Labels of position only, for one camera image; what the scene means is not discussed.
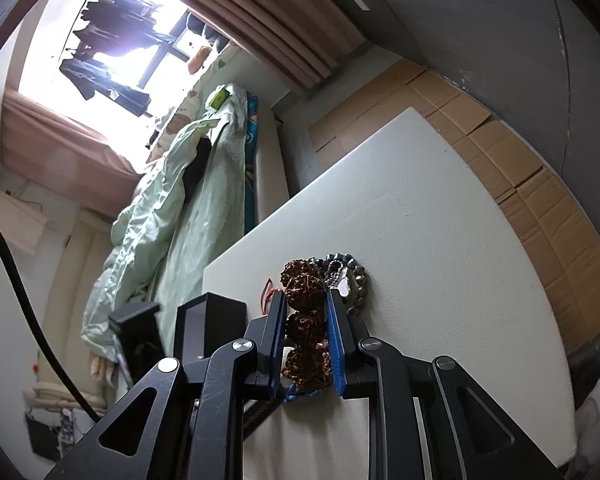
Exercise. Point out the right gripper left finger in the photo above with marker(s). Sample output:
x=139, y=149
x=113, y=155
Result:
x=264, y=386

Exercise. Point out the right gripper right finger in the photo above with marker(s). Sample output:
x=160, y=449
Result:
x=354, y=369

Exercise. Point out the black jewelry box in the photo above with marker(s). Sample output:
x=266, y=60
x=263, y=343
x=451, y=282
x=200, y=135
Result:
x=205, y=323

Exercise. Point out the white foam board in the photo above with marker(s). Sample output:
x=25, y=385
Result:
x=446, y=273

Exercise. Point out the light green quilt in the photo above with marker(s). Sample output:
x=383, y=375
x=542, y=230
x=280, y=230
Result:
x=140, y=237

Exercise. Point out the bed with green sheet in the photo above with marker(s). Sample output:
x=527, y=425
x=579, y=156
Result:
x=235, y=182

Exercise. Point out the patterned pillow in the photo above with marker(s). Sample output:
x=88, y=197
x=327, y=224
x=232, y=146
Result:
x=183, y=113

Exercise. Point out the green box on bed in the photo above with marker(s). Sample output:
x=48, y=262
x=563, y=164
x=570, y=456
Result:
x=217, y=98

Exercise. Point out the flattened cardboard sheets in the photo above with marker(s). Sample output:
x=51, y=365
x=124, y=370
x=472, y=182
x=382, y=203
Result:
x=557, y=236

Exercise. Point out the pink curtain left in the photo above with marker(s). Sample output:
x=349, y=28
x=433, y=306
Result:
x=67, y=158

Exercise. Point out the pink curtain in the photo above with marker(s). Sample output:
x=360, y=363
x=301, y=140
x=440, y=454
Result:
x=302, y=41
x=67, y=158

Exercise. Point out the pink curtain right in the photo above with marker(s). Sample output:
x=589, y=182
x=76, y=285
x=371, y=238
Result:
x=302, y=41

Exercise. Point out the hanging dark clothes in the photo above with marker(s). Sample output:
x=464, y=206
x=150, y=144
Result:
x=113, y=28

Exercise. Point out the white wall switch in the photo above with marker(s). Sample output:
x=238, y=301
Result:
x=362, y=5

